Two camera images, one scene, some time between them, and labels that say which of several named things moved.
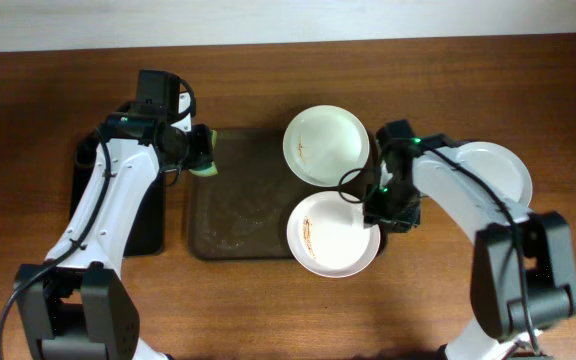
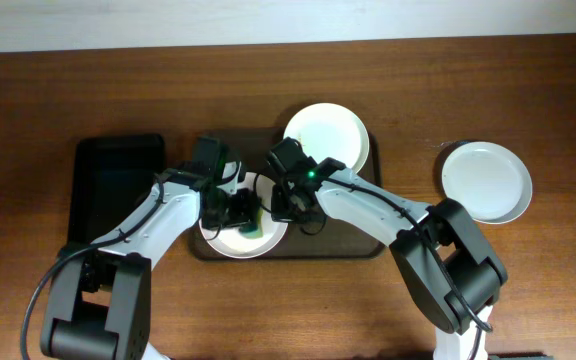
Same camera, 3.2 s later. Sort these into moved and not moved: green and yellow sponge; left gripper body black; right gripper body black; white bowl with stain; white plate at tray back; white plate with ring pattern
Moved: white bowl with stain; green and yellow sponge; left gripper body black; right gripper body black
Not moved: white plate with ring pattern; white plate at tray back
